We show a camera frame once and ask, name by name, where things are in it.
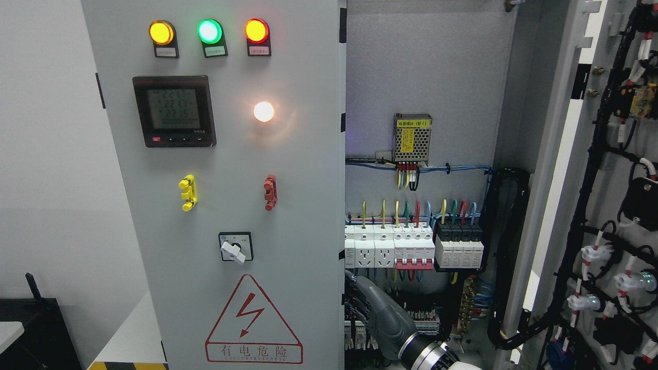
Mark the dark grey robot right hand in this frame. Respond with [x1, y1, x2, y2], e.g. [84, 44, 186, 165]
[344, 270, 417, 360]

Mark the grey cabinet door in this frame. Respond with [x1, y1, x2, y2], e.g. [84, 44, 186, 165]
[82, 1, 345, 369]
[486, 1, 656, 369]

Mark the lower relay terminal row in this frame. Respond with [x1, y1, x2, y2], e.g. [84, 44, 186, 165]
[342, 294, 441, 361]

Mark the white socket breaker row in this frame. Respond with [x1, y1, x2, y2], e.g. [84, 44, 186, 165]
[344, 224, 435, 271]

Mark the brass ground terminal bar right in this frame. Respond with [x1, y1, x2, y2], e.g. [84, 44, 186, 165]
[459, 275, 477, 325]

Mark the black white surge protector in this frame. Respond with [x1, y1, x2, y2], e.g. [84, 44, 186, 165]
[434, 221, 484, 270]

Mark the red electric hazard sticker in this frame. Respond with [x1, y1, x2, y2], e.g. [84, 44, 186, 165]
[205, 274, 303, 364]

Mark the metal mesh power supply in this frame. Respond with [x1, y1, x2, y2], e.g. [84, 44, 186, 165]
[392, 113, 432, 162]

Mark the white glowing indicator lamp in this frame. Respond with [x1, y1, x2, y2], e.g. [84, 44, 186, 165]
[253, 101, 275, 123]

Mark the black digital power meter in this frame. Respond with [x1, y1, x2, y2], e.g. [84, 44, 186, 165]
[132, 75, 216, 148]

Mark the red indicator lamp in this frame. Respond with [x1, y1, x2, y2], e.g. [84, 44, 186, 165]
[244, 18, 272, 57]

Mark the black box at left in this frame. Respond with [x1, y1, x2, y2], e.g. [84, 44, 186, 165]
[1, 272, 82, 369]

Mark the green indicator lamp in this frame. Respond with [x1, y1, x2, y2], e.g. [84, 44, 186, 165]
[196, 18, 228, 58]

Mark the yellow indicator lamp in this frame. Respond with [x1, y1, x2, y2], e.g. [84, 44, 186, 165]
[149, 20, 179, 58]

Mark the white rotary selector switch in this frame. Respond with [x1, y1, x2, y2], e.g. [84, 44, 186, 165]
[218, 231, 253, 265]

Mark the black cable conduit right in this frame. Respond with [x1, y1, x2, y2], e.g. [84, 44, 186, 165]
[481, 168, 561, 351]

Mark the red terminal post block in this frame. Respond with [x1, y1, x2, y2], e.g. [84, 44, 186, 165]
[263, 174, 278, 211]

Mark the yellow terminal post block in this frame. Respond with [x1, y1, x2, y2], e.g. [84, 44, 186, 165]
[178, 174, 198, 212]

